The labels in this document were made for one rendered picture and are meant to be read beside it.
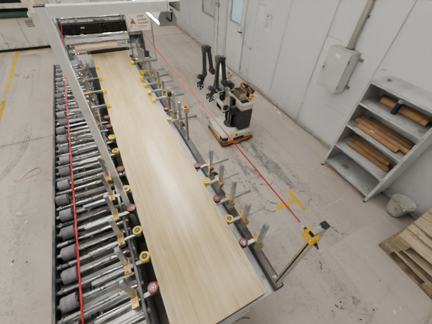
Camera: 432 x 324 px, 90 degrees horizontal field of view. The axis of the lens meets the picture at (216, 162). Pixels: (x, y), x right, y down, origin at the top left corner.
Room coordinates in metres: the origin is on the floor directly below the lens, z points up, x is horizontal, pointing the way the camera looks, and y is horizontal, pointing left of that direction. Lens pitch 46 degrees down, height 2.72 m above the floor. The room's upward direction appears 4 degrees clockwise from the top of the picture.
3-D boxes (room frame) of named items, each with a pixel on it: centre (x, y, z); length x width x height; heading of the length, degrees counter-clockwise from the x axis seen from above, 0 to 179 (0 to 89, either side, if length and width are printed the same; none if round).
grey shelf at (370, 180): (2.47, -2.28, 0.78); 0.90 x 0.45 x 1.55; 30
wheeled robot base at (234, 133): (3.41, -0.23, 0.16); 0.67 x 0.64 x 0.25; 119
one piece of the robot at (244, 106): (3.46, -0.32, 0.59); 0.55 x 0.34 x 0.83; 29
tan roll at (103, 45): (4.81, 2.44, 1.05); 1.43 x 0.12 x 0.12; 120
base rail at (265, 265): (2.76, 0.65, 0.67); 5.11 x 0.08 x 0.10; 30
